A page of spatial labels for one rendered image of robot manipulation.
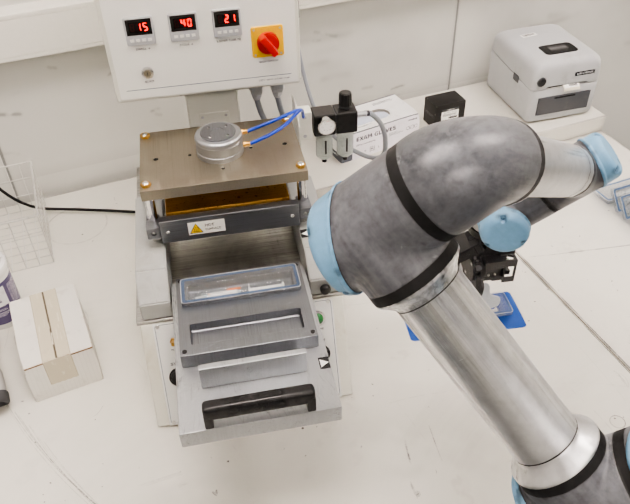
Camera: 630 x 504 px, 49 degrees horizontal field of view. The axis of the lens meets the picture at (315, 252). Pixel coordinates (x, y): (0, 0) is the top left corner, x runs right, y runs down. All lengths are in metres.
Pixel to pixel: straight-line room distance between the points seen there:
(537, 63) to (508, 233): 0.86
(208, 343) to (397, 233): 0.41
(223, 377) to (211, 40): 0.58
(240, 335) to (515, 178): 0.50
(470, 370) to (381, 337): 0.57
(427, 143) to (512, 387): 0.29
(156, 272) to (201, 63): 0.37
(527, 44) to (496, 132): 1.25
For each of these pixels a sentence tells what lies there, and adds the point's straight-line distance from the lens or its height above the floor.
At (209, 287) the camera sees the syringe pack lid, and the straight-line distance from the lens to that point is 1.09.
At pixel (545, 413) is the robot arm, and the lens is 0.84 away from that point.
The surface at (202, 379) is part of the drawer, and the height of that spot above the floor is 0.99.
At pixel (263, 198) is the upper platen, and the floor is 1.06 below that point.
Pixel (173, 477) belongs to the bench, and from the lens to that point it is 1.19.
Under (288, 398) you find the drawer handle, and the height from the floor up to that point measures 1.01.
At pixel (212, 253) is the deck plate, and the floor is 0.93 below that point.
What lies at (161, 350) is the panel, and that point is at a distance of 1.18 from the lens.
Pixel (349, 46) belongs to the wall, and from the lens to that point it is 1.87.
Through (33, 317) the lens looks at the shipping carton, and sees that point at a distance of 1.37.
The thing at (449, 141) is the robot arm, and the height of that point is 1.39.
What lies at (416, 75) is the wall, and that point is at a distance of 2.01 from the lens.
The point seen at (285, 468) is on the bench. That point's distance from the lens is 1.18.
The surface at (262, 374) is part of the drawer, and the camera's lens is 1.00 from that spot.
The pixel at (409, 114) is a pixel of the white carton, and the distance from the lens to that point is 1.79.
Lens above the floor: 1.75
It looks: 41 degrees down
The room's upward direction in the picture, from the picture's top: 2 degrees counter-clockwise
